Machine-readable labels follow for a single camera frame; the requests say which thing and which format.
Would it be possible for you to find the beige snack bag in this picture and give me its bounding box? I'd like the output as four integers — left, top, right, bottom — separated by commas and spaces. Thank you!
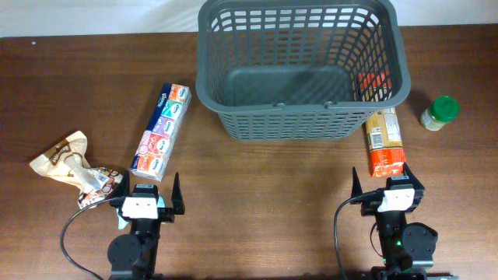
30, 131, 125, 209

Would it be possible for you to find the orange spaghetti package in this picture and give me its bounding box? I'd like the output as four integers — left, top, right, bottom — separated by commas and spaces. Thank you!
357, 71, 407, 179

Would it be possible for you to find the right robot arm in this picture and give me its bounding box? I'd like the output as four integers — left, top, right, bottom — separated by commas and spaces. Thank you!
350, 164, 438, 279

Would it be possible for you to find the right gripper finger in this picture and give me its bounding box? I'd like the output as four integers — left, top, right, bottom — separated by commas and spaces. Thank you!
351, 167, 363, 198
403, 163, 424, 191

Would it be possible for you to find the teal wipes packet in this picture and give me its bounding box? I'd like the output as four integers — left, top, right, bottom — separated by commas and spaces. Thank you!
117, 197, 165, 229

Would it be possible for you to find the green lid glass jar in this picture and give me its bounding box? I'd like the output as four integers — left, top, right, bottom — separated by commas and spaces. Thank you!
420, 96, 461, 131

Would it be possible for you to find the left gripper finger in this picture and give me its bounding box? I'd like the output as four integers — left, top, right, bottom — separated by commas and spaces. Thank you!
171, 172, 185, 215
113, 171, 130, 197

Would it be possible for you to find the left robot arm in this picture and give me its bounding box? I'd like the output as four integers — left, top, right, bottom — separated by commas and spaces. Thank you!
107, 173, 185, 280

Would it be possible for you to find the grey plastic basket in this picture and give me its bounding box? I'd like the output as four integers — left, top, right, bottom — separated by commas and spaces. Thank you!
195, 0, 411, 142

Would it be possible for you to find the multicolour tissue pack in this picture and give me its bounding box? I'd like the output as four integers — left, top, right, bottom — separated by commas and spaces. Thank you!
129, 83, 191, 181

